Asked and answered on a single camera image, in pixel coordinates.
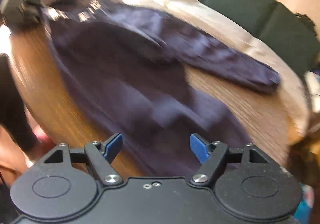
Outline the purple garment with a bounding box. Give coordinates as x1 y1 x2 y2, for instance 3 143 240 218
41 0 281 176

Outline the lace tablecloth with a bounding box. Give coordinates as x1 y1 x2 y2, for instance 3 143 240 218
7 0 303 167

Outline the dark green sofa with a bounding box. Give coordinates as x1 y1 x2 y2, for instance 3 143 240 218
198 0 319 78

